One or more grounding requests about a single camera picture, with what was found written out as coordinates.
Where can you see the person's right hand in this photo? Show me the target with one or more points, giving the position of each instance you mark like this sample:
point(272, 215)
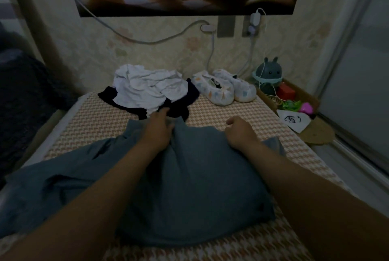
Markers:
point(242, 135)

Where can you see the person's left hand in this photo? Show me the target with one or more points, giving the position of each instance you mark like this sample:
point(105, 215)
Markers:
point(157, 133)

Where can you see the black garment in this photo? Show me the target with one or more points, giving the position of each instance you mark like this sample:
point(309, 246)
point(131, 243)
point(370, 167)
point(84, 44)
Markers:
point(182, 109)

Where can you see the white polo shirt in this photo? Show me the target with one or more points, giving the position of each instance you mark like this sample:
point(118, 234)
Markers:
point(146, 84)

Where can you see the pile of grey-blue clothes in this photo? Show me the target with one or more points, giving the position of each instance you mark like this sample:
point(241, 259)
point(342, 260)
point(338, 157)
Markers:
point(200, 191)

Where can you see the person's left forearm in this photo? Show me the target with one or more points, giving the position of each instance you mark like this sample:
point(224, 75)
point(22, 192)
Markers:
point(73, 209)

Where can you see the person's right forearm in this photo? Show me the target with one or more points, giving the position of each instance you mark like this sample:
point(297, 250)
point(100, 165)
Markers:
point(322, 203)

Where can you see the white printed card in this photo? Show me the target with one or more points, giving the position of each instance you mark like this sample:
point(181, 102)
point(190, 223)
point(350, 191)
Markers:
point(293, 120)

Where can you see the green toy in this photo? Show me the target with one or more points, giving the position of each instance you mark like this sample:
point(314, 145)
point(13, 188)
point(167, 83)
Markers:
point(292, 105)

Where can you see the red toy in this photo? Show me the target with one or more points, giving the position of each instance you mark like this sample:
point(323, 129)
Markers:
point(287, 92)

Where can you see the teal round bunny lamp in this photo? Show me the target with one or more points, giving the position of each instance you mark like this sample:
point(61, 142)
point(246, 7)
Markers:
point(267, 72)

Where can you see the pink ball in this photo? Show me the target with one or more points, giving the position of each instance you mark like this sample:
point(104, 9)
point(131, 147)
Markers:
point(307, 109)

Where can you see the wooden bedside tray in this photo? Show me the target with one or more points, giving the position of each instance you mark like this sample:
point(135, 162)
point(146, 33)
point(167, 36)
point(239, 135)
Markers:
point(319, 131)

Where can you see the white charger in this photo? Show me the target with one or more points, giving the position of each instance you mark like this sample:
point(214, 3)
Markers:
point(254, 21)

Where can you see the grey sliding door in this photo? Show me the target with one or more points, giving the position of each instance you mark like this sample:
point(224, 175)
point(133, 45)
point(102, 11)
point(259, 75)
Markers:
point(358, 69)

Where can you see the dark patterned bed cover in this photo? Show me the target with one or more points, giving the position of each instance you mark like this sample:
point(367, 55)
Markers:
point(24, 112)

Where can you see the grey wall socket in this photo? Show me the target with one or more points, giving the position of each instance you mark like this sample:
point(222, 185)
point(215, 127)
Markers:
point(226, 26)

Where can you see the white wall plug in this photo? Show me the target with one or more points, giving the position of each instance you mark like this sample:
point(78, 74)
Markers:
point(208, 27)

